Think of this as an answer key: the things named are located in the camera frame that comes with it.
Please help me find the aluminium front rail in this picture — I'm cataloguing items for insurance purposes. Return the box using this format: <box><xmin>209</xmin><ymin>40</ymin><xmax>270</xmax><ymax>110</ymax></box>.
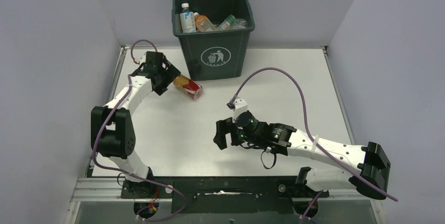
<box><xmin>70</xmin><ymin>177</ymin><xmax>370</xmax><ymax>202</ymax></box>

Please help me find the orange drink bottle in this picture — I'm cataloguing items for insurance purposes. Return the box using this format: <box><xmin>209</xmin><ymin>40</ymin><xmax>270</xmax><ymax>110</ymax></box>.
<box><xmin>194</xmin><ymin>12</ymin><xmax>217</xmax><ymax>32</ymax></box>

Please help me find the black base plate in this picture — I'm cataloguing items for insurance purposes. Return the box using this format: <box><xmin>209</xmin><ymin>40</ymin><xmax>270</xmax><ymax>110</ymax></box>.
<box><xmin>120</xmin><ymin>176</ymin><xmax>329</xmax><ymax>220</ymax></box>

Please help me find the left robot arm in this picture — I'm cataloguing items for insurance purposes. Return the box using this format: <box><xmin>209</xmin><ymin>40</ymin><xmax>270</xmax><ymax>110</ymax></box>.
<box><xmin>90</xmin><ymin>51</ymin><xmax>181</xmax><ymax>183</ymax></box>

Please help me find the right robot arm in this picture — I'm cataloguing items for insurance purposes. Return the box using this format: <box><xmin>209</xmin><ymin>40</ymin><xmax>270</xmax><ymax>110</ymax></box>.
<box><xmin>213</xmin><ymin>111</ymin><xmax>391</xmax><ymax>200</ymax></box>

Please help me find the purple cable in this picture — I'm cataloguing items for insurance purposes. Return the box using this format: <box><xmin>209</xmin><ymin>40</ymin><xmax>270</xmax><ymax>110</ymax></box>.
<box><xmin>226</xmin><ymin>68</ymin><xmax>399</xmax><ymax>224</ymax></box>
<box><xmin>91</xmin><ymin>39</ymin><xmax>188</xmax><ymax>223</ymax></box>

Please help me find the green tea bottle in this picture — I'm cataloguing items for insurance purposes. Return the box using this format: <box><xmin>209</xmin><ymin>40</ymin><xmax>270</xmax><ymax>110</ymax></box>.
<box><xmin>217</xmin><ymin>15</ymin><xmax>248</xmax><ymax>31</ymax></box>

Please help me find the red orange tea bottle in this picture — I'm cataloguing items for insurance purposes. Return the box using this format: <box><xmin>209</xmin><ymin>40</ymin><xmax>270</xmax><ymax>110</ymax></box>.
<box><xmin>173</xmin><ymin>74</ymin><xmax>204</xmax><ymax>100</ymax></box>

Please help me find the dark green trash bin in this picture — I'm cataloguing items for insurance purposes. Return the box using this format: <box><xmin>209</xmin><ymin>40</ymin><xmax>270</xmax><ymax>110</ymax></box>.
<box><xmin>172</xmin><ymin>0</ymin><xmax>256</xmax><ymax>81</ymax></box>

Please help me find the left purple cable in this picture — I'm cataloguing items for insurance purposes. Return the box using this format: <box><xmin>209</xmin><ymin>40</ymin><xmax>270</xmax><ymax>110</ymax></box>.
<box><xmin>91</xmin><ymin>39</ymin><xmax>188</xmax><ymax>223</ymax></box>

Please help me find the light blue label bottle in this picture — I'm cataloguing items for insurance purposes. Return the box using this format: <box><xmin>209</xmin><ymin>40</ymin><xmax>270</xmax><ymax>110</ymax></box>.
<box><xmin>179</xmin><ymin>3</ymin><xmax>196</xmax><ymax>33</ymax></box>

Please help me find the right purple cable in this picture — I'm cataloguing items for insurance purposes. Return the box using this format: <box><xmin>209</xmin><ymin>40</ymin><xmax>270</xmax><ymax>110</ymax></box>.
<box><xmin>226</xmin><ymin>68</ymin><xmax>399</xmax><ymax>224</ymax></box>

